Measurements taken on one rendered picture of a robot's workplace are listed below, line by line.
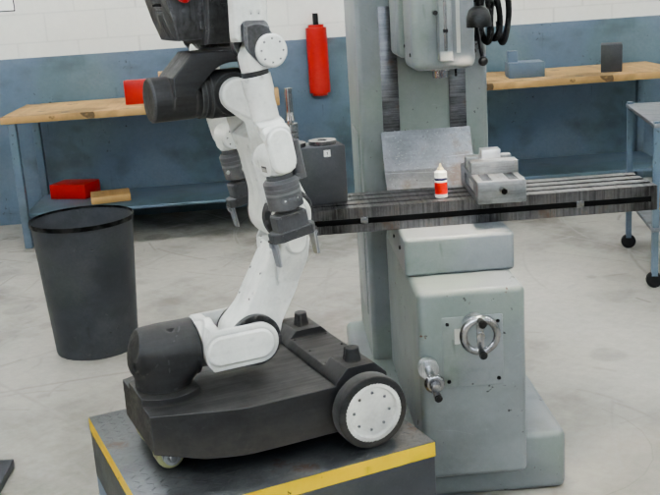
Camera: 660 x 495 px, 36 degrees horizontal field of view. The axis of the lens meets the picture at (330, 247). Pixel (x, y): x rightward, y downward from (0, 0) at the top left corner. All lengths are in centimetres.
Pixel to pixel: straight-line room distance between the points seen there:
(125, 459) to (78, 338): 195
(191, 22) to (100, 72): 502
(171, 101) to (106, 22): 497
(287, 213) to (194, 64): 43
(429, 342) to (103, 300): 202
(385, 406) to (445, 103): 134
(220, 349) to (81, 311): 205
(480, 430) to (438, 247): 57
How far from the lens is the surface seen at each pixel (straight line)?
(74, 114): 673
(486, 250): 311
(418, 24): 313
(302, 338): 296
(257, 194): 266
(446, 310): 296
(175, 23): 248
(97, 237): 453
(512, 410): 312
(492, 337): 289
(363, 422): 268
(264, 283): 269
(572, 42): 771
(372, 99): 360
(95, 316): 464
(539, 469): 331
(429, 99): 362
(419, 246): 307
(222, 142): 283
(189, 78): 253
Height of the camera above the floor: 160
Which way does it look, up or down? 15 degrees down
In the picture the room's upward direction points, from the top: 4 degrees counter-clockwise
